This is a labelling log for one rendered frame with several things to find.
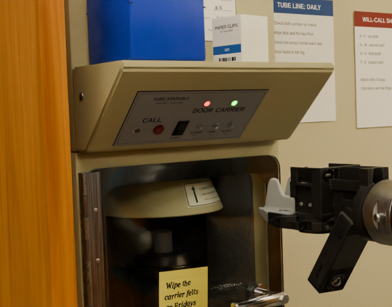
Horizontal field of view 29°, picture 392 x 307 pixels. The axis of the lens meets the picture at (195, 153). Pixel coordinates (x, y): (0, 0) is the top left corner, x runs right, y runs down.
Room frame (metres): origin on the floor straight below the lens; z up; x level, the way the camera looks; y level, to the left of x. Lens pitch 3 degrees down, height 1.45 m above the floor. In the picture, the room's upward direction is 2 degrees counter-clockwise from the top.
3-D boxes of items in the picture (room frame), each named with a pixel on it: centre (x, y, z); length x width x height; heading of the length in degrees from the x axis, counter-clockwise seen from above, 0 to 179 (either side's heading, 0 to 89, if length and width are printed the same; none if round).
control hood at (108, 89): (0.95, -0.02, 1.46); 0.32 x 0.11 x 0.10; 126
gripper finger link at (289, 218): (0.96, -0.12, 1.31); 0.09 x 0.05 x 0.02; 36
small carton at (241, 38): (0.97, -0.06, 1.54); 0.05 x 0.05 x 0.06; 44
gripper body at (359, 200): (0.93, -0.18, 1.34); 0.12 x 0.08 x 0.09; 36
